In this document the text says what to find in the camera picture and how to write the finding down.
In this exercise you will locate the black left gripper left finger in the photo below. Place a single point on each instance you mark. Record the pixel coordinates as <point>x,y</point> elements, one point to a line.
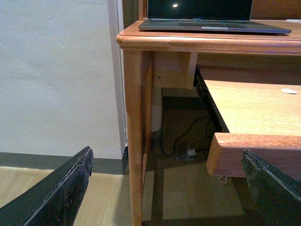
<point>56,199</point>

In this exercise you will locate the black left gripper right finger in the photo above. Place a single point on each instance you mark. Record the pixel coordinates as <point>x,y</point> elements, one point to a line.
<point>276,194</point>

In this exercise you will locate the wooden pull-out keyboard tray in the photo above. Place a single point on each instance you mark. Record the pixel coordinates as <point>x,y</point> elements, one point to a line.
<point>260,117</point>

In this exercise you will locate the white power adapter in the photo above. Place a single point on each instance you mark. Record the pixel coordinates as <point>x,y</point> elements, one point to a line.
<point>191,152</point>

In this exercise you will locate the small white round sticker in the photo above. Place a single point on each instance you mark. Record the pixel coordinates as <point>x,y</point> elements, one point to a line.
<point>289,91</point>

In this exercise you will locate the wooden desk with hutch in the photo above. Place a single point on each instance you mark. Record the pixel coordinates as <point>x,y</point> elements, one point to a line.
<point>169,59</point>

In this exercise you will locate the grey open laptop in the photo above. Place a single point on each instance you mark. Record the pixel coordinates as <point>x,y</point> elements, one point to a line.
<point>204,16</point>

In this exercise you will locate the black drawer slide rail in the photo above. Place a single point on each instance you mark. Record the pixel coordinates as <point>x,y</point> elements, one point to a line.
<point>205,96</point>

